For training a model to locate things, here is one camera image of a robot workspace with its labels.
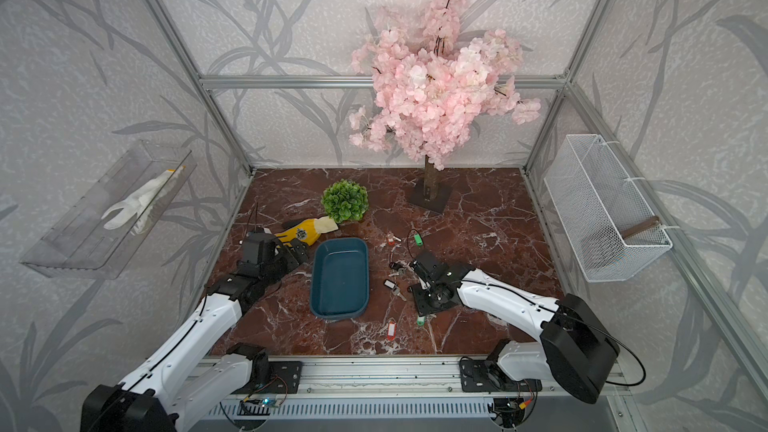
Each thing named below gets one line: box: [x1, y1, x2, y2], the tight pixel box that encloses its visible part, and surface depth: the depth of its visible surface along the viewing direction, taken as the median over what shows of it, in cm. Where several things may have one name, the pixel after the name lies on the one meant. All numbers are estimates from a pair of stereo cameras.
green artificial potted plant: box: [321, 179, 369, 224], surface depth 96 cm
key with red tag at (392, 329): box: [387, 317, 397, 342], surface depth 82 cm
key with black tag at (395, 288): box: [383, 278, 407, 302], surface depth 91 cm
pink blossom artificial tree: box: [349, 0, 542, 214], surface depth 71 cm
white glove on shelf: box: [100, 166, 187, 235], surface depth 68 cm
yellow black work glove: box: [274, 216, 339, 246], surface depth 103 cm
